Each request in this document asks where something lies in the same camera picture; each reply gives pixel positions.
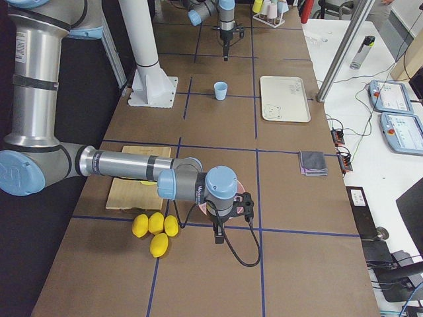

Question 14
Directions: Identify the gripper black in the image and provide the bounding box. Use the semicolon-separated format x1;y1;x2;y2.
206;192;254;244
213;22;245;61

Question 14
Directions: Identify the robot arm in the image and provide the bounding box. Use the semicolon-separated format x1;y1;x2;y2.
180;0;245;61
1;24;254;257

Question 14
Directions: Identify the light blue plastic cup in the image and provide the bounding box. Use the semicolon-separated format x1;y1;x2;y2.
213;81;228;101

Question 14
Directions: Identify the yellow-green cup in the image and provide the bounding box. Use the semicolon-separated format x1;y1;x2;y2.
252;0;263;14

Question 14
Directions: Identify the pink cup on rack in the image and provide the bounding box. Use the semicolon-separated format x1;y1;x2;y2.
267;3;278;20

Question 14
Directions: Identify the pink bowl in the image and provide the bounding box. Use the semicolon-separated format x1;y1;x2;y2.
198;180;245;215

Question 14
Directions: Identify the whole lemon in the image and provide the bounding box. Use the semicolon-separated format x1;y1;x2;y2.
148;212;165;235
149;232;169;258
132;214;149;238
164;215;180;237

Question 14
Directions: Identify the cream bear tray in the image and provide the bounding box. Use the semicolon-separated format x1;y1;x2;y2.
260;75;311;123

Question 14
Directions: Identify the clear plastic bag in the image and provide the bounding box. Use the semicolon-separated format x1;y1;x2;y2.
303;30;328;47

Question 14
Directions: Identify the wooden cutting board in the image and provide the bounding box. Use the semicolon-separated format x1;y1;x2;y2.
106;145;171;211

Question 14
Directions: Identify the grey folded cloth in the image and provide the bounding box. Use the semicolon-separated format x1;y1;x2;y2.
299;151;328;176

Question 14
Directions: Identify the water bottle on desk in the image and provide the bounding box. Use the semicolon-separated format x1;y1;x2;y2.
350;35;375;69

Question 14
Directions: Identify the upper teach pendant tablet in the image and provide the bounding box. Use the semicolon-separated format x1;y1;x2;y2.
368;80;414;114

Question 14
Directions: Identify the teach pendant tablet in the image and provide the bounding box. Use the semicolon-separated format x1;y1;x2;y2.
380;112;422;156
368;80;414;114

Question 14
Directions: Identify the lower teach pendant tablet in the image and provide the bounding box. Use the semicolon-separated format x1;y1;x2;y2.
380;112;422;156

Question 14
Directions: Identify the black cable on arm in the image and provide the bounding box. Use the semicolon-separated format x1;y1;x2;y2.
171;194;261;267

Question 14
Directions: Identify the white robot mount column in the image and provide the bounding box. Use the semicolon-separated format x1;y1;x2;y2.
119;0;178;108

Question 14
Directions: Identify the aluminium frame post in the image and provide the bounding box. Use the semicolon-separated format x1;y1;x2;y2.
316;0;375;102

